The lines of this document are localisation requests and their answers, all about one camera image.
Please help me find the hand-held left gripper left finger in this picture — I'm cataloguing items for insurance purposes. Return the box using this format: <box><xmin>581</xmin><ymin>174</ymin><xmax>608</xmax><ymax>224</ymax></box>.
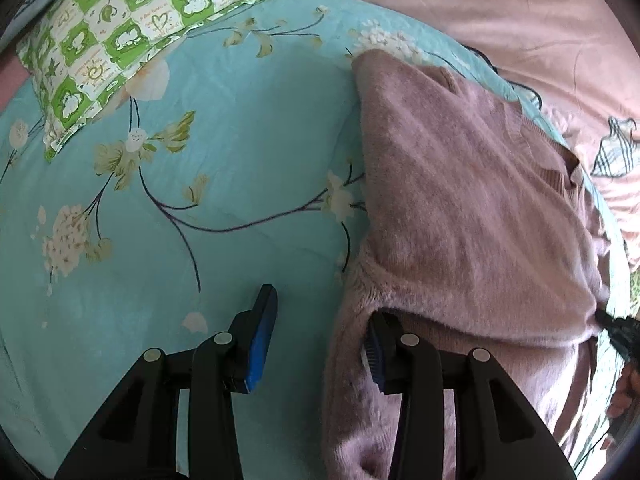
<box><xmin>55</xmin><ymin>285</ymin><xmax>278</xmax><ymax>480</ymax></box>

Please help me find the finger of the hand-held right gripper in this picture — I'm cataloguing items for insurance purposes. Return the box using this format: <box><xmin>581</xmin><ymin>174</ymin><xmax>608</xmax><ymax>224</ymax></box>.
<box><xmin>595</xmin><ymin>308</ymin><xmax>640</xmax><ymax>362</ymax></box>

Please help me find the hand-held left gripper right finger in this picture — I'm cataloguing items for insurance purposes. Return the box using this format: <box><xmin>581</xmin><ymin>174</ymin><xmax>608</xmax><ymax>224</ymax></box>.
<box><xmin>366</xmin><ymin>311</ymin><xmax>576</xmax><ymax>480</ymax></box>

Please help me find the pink knit sweater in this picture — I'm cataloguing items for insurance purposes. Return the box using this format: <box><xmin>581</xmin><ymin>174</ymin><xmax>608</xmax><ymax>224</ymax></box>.
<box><xmin>322</xmin><ymin>50</ymin><xmax>613</xmax><ymax>480</ymax></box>

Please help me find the person's right hand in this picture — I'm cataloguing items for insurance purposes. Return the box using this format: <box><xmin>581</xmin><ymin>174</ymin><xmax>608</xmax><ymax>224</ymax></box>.
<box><xmin>607</xmin><ymin>360</ymin><xmax>640</xmax><ymax>419</ymax></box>

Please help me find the teal floral bed sheet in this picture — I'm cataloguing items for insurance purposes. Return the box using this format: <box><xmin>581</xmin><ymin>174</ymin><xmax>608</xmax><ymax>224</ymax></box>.
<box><xmin>0</xmin><ymin>0</ymin><xmax>640</xmax><ymax>480</ymax></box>

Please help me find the pink duvet with plaid hearts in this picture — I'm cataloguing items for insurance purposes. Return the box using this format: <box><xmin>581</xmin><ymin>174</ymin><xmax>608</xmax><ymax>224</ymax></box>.
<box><xmin>330</xmin><ymin>0</ymin><xmax>640</xmax><ymax>271</ymax></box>

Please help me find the green checkered pillow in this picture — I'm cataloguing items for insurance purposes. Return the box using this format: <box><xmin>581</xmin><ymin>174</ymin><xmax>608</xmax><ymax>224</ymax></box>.
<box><xmin>15</xmin><ymin>0</ymin><xmax>339</xmax><ymax>163</ymax></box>

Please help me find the dark pink bed sheet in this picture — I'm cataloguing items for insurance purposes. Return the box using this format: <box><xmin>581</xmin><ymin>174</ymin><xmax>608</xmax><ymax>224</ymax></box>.
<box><xmin>0</xmin><ymin>52</ymin><xmax>33</xmax><ymax>113</ymax></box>

